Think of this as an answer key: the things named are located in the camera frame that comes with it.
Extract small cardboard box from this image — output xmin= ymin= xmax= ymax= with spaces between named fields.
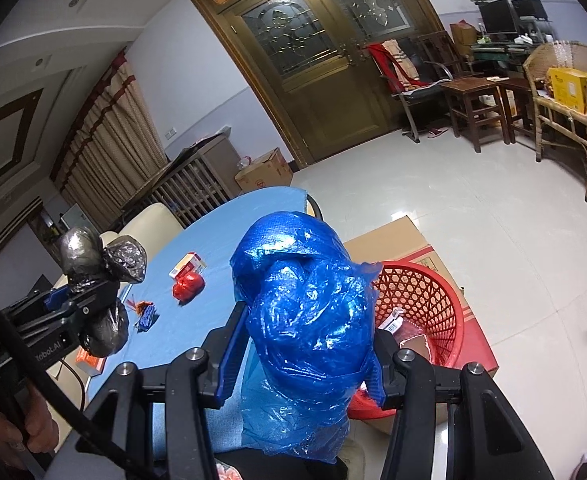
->
xmin=234 ymin=147 xmax=294 ymax=193

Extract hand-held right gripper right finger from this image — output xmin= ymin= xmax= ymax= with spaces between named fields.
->
xmin=368 ymin=330 xmax=557 ymax=480

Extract wicker chair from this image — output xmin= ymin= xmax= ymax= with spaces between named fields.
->
xmin=522 ymin=41 xmax=587 ymax=203

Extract person's left hand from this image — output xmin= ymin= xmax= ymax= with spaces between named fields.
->
xmin=0 ymin=397 xmax=60 ymax=469

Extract grey plastic bag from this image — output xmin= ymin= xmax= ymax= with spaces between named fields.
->
xmin=56 ymin=226 xmax=148 ymax=358

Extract yellow box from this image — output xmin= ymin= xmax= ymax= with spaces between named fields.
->
xmin=546 ymin=66 xmax=587 ymax=113

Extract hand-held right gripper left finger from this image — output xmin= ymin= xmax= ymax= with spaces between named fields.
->
xmin=76 ymin=300 xmax=249 ymax=480

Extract black computer monitor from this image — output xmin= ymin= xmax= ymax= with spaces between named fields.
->
xmin=478 ymin=0 xmax=519 ymax=36
xmin=512 ymin=0 xmax=547 ymax=21

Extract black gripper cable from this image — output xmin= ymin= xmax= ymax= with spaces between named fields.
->
xmin=0 ymin=280 xmax=146 ymax=480

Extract white refrigerator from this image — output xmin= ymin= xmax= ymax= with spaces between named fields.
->
xmin=66 ymin=203 xmax=94 ymax=233

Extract red plastic basket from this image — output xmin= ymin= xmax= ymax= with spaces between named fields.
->
xmin=348 ymin=261 xmax=467 ymax=423

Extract blue toothpaste box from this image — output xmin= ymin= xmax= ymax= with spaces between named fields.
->
xmin=134 ymin=305 xmax=156 ymax=332

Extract wooden crib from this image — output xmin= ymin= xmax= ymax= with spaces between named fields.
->
xmin=146 ymin=132 xmax=241 ymax=231

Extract orange white carton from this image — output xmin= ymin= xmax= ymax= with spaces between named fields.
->
xmin=76 ymin=349 xmax=106 ymax=376

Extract metal chair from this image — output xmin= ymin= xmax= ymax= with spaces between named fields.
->
xmin=366 ymin=40 xmax=454 ymax=141

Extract red cloth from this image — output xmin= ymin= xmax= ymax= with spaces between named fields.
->
xmin=366 ymin=42 xmax=424 ymax=93

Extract beige striped cloth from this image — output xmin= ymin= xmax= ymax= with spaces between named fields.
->
xmin=383 ymin=37 xmax=418 ymax=78

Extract small orange white box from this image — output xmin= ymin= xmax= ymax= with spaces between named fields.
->
xmin=168 ymin=252 xmax=206 ymax=281

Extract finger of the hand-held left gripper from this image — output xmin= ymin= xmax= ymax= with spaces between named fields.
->
xmin=60 ymin=287 xmax=121 ymax=346
xmin=3 ymin=285 xmax=81 ymax=326

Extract white medicine box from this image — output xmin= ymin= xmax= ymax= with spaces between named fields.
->
xmin=376 ymin=308 xmax=405 ymax=333

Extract dark display cabinet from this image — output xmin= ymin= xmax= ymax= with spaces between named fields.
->
xmin=28 ymin=207 xmax=69 ymax=261

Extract beige leather sofa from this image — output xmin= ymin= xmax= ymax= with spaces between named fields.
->
xmin=98 ymin=202 xmax=184 ymax=241

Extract large cardboard box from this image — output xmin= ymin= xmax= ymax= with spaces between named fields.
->
xmin=343 ymin=215 xmax=499 ymax=433

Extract wooden armchair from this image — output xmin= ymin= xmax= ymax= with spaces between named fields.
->
xmin=411 ymin=30 xmax=484 ymax=81

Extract dark wooden stool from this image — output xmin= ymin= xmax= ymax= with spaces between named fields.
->
xmin=496 ymin=77 xmax=539 ymax=146

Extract red plastic bag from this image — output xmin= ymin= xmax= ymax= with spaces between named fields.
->
xmin=172 ymin=271 xmax=206 ymax=303

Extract wooden double door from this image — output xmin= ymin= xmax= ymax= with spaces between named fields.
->
xmin=186 ymin=0 xmax=467 ymax=166

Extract glass desk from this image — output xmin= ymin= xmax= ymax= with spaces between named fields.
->
xmin=468 ymin=35 xmax=559 ymax=81

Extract beige striped curtains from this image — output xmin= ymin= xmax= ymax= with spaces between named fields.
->
xmin=50 ymin=50 xmax=169 ymax=233

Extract blue plastic bag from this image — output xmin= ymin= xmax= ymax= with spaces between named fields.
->
xmin=230 ymin=210 xmax=384 ymax=465

